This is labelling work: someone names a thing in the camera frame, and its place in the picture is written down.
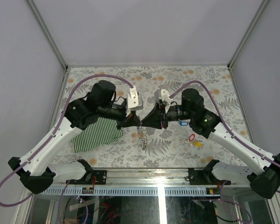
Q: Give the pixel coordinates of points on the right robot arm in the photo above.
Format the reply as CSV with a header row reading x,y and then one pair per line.
x,y
261,170

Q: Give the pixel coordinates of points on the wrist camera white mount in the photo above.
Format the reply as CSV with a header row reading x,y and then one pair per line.
x,y
162,97
134,101

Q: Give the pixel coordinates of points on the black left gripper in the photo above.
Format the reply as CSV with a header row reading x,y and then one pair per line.
x,y
132,120

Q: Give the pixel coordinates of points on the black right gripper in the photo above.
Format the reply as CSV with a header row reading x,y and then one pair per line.
x,y
154,118

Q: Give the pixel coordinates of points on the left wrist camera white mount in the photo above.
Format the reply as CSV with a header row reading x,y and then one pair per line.
x,y
134,101

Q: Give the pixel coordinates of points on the blue key tag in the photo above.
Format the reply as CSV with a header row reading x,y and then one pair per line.
x,y
183,123

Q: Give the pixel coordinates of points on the metal ring disc with keyrings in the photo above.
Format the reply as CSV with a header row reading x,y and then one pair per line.
x,y
142,135

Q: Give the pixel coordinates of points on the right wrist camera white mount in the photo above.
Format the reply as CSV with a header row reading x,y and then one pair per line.
x,y
162,97

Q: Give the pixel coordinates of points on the yellow key tag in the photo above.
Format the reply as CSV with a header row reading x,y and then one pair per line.
x,y
198,144

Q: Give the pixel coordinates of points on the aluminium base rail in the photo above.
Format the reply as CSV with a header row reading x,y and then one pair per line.
x,y
139,182

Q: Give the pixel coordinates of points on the green striped cloth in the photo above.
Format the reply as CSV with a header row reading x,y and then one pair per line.
x,y
103,132

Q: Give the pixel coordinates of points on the red key tag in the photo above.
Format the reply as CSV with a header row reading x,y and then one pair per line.
x,y
191,137

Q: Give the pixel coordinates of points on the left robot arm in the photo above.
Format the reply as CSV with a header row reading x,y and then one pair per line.
x,y
35,169

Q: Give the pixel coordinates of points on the floral table mat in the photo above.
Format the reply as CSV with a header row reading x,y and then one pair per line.
x,y
166,148

